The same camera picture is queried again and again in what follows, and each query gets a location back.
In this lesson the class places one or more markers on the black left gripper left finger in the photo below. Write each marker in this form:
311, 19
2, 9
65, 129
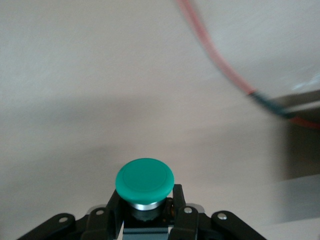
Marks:
112, 215

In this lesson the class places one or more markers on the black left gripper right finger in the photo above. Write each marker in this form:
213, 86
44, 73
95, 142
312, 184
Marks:
185, 225

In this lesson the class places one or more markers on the green mushroom push button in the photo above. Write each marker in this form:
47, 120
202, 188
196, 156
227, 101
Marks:
145, 177

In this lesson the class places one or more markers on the green conveyor belt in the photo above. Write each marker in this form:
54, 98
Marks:
305, 150

